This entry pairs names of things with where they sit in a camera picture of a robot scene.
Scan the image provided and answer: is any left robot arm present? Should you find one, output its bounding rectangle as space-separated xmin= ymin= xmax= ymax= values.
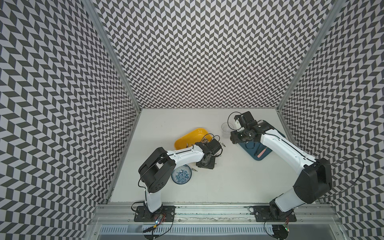
xmin=138 ymin=139 xmax=223 ymax=213

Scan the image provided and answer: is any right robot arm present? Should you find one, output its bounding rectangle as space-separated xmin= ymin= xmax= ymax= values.
xmin=230 ymin=112 xmax=333 ymax=222

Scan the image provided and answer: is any yellow plastic storage box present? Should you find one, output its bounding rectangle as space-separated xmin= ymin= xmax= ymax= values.
xmin=174 ymin=128 xmax=213 ymax=150

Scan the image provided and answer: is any teal tray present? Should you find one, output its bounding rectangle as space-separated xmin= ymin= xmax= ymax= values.
xmin=239 ymin=141 xmax=272 ymax=161

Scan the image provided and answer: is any clear plastic cup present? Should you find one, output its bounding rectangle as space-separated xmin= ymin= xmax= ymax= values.
xmin=221 ymin=122 xmax=234 ymax=139

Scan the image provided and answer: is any blue white ceramic bowl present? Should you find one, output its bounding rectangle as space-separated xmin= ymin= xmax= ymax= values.
xmin=171 ymin=165 xmax=192 ymax=185

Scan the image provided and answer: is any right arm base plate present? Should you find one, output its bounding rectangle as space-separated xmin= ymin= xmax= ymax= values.
xmin=251 ymin=205 xmax=297 ymax=223

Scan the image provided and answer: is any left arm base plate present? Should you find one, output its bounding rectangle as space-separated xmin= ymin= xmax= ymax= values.
xmin=134 ymin=206 xmax=176 ymax=223

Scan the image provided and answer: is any aluminium front rail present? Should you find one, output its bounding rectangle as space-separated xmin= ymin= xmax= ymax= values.
xmin=90 ymin=202 xmax=342 ymax=225

